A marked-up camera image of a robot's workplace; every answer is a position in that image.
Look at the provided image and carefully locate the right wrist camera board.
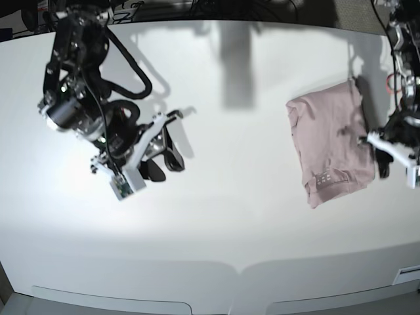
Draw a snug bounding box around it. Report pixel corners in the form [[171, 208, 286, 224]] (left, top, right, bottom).
[[110, 168, 146, 201]]

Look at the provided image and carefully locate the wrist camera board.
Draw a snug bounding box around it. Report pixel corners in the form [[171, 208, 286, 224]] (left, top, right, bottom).
[[406, 165, 420, 189], [110, 168, 146, 201]]

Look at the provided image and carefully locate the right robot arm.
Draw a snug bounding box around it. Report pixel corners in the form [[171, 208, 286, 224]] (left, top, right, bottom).
[[38, 1, 184, 200]]

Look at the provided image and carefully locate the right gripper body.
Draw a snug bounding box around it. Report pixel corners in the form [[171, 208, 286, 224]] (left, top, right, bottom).
[[91, 110, 183, 183]]

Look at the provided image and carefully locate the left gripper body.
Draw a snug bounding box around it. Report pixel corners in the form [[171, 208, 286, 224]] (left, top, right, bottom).
[[366, 131, 419, 169]]

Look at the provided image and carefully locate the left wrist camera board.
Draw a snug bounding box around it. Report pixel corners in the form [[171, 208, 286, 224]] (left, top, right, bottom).
[[406, 165, 420, 189]]

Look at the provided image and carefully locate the pink T-shirt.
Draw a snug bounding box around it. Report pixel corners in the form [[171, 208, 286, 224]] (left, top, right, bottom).
[[285, 79, 375, 209]]

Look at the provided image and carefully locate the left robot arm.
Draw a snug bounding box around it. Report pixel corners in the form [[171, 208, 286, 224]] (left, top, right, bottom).
[[364, 1, 419, 189]]

